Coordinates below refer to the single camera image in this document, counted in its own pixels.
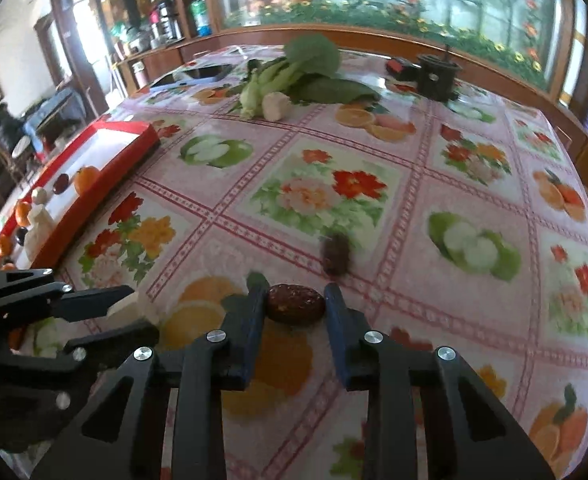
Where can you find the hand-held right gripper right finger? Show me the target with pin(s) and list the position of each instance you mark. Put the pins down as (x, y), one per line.
(341, 335)

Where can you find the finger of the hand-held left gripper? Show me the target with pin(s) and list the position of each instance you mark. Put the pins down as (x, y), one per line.
(119, 337)
(99, 300)

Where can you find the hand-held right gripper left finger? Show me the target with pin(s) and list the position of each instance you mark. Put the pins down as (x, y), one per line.
(254, 330)

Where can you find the orange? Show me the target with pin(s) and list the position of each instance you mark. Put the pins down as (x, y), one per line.
(23, 212)
(86, 180)
(4, 245)

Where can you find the red rimmed white tray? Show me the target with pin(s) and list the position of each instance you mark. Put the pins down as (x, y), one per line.
(111, 145)

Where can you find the blue covered furniture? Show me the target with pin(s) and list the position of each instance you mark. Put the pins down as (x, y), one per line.
(49, 112)

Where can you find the white vegetable piece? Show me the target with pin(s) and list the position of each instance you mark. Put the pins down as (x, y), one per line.
(276, 105)

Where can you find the pink bottle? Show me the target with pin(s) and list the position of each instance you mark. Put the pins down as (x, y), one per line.
(139, 72)

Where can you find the dark green leaf vegetable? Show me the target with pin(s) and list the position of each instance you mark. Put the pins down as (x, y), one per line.
(339, 91)

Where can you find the green bok choy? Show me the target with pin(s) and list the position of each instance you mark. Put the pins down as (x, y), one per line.
(299, 60)

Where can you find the small red object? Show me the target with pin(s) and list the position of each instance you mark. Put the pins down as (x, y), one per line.
(398, 66)

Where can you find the dark thermos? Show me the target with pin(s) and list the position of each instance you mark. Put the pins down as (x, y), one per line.
(161, 22)

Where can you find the green bottle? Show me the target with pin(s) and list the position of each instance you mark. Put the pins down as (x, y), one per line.
(200, 14)

